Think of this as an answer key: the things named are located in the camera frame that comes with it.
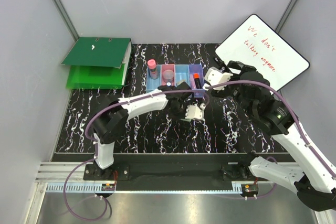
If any black whiteboard stand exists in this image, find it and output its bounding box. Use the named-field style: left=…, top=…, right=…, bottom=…
left=213, top=56, right=232, bottom=73

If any clear purple pin box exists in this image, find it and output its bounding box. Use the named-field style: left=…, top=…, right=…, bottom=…
left=163, top=69, right=174, bottom=83

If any white whiteboard with red writing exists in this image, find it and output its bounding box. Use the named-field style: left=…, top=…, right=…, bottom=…
left=215, top=14, right=310, bottom=91

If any pink capped pencil tube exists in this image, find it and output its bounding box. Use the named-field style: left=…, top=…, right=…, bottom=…
left=148, top=59, right=159, bottom=80

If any pink purple eraser stick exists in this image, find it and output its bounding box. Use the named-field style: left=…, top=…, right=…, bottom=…
left=190, top=77, right=196, bottom=89

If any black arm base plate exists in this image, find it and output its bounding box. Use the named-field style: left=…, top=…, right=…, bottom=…
left=51, top=152, right=302, bottom=192

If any dark green ring binder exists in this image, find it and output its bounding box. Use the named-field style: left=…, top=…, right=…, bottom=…
left=62, top=37, right=131, bottom=69

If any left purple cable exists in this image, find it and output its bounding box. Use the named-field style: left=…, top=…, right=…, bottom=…
left=62, top=89, right=211, bottom=221

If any black marble pattern mat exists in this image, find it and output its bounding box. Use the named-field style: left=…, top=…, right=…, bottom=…
left=55, top=44, right=284, bottom=154

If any aluminium rail frame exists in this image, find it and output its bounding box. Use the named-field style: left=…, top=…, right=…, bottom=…
left=26, top=90, right=331, bottom=224

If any four-compartment pastel drawer organizer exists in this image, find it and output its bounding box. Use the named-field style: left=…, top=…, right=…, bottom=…
left=146, top=64, right=204, bottom=98

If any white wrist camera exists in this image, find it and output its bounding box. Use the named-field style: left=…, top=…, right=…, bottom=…
left=204, top=67, right=233, bottom=86
left=185, top=103, right=206, bottom=121

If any bright green plastic folder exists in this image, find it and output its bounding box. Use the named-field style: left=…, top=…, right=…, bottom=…
left=66, top=64, right=128, bottom=89

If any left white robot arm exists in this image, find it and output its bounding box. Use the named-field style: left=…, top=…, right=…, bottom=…
left=85, top=82, right=193, bottom=180

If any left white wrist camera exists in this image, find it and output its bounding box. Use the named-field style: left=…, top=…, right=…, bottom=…
left=185, top=103, right=206, bottom=121

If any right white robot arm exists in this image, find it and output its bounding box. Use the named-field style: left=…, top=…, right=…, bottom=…
left=204, top=61, right=335, bottom=211

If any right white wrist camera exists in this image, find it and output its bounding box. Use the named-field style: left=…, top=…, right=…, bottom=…
left=204, top=67, right=233, bottom=86

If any beige small eraser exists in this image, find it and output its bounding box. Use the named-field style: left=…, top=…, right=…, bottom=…
left=177, top=79, right=188, bottom=86

